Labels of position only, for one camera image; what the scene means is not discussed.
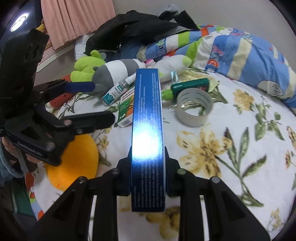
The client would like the small spray bottle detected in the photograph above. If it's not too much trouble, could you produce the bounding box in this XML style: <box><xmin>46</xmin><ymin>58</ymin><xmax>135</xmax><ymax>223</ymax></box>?
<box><xmin>102</xmin><ymin>73</ymin><xmax>136</xmax><ymax>106</ymax></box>

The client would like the person's left hand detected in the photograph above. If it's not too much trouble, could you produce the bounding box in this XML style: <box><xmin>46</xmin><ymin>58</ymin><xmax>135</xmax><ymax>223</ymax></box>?
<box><xmin>1</xmin><ymin>137</ymin><xmax>41</xmax><ymax>173</ymax></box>

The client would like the blue rectangular box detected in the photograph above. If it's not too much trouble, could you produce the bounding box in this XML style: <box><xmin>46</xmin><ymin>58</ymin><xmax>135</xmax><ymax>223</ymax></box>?
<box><xmin>131</xmin><ymin>68</ymin><xmax>166</xmax><ymax>213</ymax></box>

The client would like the green orange medicine box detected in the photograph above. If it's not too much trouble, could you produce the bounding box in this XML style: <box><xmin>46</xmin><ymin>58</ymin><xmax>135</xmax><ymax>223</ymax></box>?
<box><xmin>117</xmin><ymin>86</ymin><xmax>135</xmax><ymax>128</ymax></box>

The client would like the red knitted plush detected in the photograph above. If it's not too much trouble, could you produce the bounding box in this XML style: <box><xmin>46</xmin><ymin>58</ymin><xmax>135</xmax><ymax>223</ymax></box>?
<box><xmin>49</xmin><ymin>74</ymin><xmax>77</xmax><ymax>109</ymax></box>

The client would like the lime green plush toy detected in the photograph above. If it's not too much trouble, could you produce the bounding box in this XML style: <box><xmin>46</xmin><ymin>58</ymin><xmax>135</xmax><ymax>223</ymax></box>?
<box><xmin>70</xmin><ymin>50</ymin><xmax>106</xmax><ymax>82</ymax></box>

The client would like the floral white blanket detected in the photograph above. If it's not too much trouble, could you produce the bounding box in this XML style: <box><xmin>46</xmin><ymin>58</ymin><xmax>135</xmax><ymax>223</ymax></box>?
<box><xmin>25</xmin><ymin>69</ymin><xmax>295</xmax><ymax>240</ymax></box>

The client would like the black clothing pile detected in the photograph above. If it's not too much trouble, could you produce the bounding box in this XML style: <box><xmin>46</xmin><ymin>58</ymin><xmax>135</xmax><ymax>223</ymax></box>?
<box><xmin>84</xmin><ymin>10</ymin><xmax>199</xmax><ymax>56</ymax></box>

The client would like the white plush with green ears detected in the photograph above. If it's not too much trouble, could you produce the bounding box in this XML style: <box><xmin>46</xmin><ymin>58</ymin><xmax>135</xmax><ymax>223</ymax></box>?
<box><xmin>145</xmin><ymin>55</ymin><xmax>192</xmax><ymax>83</ymax></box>

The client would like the grey white striped plush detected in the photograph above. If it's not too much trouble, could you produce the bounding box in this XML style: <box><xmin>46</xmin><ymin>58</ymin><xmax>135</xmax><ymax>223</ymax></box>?
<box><xmin>88</xmin><ymin>59</ymin><xmax>146</xmax><ymax>95</ymax></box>

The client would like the grey duct tape roll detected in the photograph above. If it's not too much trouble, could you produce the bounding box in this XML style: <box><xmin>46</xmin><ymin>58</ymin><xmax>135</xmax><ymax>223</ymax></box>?
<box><xmin>176</xmin><ymin>88</ymin><xmax>214</xmax><ymax>128</ymax></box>

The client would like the green bottle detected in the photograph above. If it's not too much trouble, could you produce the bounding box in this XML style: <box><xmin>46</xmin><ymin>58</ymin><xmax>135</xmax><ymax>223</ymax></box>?
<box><xmin>161</xmin><ymin>78</ymin><xmax>210</xmax><ymax>101</ymax></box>

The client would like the orange round plush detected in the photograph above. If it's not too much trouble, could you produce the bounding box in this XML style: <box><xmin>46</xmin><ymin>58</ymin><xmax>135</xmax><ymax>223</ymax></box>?
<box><xmin>44</xmin><ymin>134</ymin><xmax>99</xmax><ymax>191</ymax></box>

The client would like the colourful striped quilt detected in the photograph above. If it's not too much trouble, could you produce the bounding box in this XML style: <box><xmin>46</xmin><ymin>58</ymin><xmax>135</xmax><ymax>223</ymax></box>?
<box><xmin>137</xmin><ymin>26</ymin><xmax>295</xmax><ymax>111</ymax></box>

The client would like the pink curtain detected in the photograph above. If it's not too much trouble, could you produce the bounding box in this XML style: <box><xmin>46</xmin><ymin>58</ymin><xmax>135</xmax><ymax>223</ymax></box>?
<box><xmin>41</xmin><ymin>0</ymin><xmax>115</xmax><ymax>50</ymax></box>

